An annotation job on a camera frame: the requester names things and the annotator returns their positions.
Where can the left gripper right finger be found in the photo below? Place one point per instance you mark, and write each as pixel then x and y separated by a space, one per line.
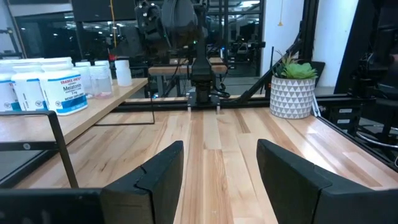
pixel 304 193

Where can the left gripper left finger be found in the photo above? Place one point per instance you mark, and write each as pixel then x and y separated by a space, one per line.
pixel 155 193

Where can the clear bottle pink teal capsules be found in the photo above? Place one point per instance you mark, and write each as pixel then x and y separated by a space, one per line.
pixel 84 76

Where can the white melatonin bottle blue label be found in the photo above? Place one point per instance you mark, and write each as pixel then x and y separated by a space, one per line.
pixel 65 90
pixel 6 90
pixel 29 90

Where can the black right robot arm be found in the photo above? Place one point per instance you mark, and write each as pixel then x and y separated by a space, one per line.
pixel 202 77

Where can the black control box white labels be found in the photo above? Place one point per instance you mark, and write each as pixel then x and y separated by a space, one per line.
pixel 342 119

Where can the succulent in white patterned pot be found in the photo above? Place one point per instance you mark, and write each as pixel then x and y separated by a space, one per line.
pixel 292 96

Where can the wooden background table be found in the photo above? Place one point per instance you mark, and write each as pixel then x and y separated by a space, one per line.
pixel 168 70

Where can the small translucent white bottle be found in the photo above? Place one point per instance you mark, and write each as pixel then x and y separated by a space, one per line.
pixel 102 63

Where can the wooden shelf black metal frame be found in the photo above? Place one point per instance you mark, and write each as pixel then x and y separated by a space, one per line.
pixel 93 112

